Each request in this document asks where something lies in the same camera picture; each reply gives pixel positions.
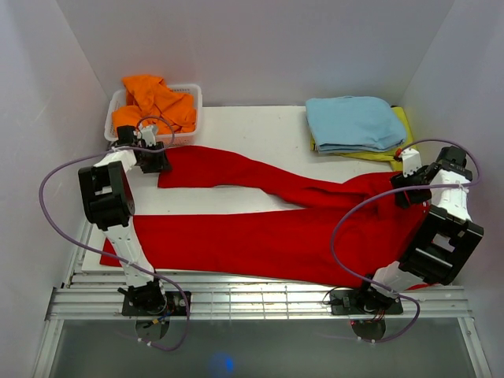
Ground red trousers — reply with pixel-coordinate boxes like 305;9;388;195
99;144;434;291

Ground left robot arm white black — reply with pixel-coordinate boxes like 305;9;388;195
78;124;172;315

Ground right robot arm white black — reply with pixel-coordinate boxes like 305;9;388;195
355;146;484;313

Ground yellow folded trousers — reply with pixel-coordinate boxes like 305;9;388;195
310;106;413;165

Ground orange trousers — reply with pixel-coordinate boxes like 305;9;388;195
112;75;197;135

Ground light blue folded trousers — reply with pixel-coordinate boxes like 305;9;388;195
306;96;407;154

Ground white plastic basket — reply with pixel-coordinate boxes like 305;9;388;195
103;83;203;150

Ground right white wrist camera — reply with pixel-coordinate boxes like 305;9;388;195
395;147;422;177

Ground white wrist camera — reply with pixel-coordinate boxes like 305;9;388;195
139;124;158;147
395;147;422;177

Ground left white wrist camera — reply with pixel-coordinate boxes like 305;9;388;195
139;124;158;147

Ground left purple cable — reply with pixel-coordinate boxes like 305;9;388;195
39;116;192;352

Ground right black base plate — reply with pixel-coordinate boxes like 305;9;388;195
328;289;403;316

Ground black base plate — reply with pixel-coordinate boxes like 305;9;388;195
328;289;403;316
120;291;192;317

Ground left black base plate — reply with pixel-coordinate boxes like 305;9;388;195
120;291;192;317

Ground aluminium rail frame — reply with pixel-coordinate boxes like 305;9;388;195
32;145;493;378

